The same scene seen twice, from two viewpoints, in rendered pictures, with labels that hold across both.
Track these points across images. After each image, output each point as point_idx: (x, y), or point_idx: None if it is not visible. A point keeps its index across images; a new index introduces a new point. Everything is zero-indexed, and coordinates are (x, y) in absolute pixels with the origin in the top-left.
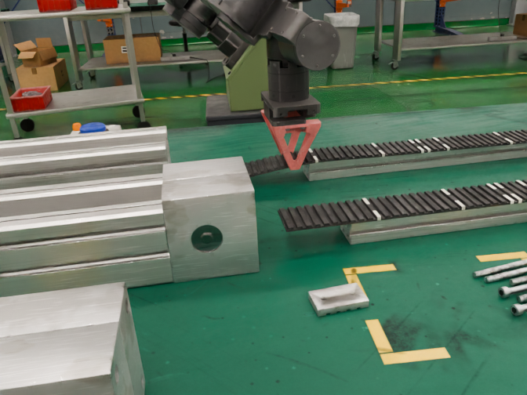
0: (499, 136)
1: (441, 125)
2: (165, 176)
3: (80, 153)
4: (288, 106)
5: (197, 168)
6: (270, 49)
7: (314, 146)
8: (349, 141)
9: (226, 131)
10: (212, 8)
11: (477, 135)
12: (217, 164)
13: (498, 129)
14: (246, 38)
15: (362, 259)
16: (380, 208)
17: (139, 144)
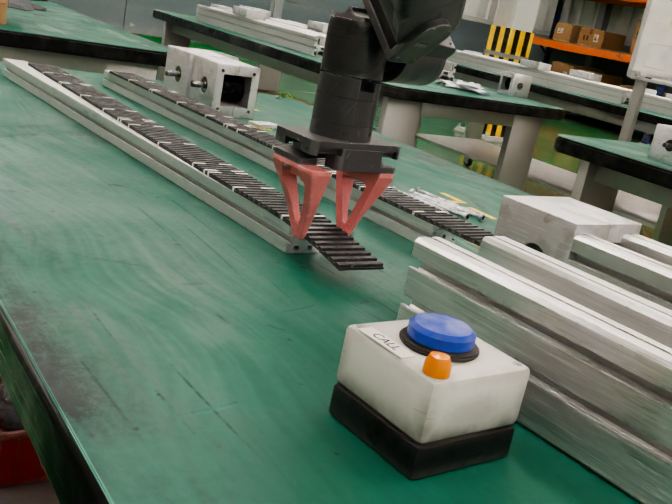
0: (176, 144)
1: (29, 164)
2: (602, 223)
3: (609, 284)
4: (389, 141)
5: (563, 211)
6: (382, 67)
7: (160, 238)
8: (126, 217)
9: (68, 306)
10: (429, 10)
11: (174, 148)
12: (539, 204)
13: (52, 149)
14: (423, 55)
15: (471, 247)
16: (428, 209)
17: (521, 250)
